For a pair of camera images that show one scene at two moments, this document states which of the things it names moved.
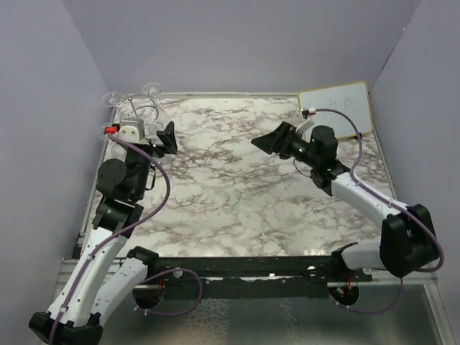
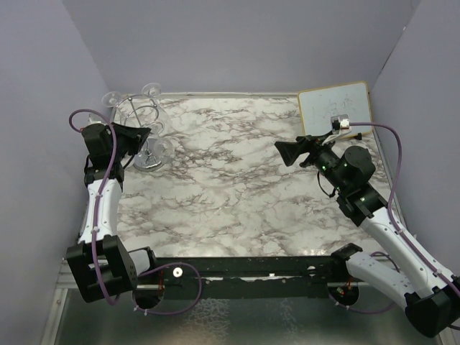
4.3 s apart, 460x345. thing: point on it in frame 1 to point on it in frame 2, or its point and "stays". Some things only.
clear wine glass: x=152 y=90 stays
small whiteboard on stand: x=352 y=100 stays
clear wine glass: x=110 y=99 stays
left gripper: x=167 y=138 to x=136 y=136
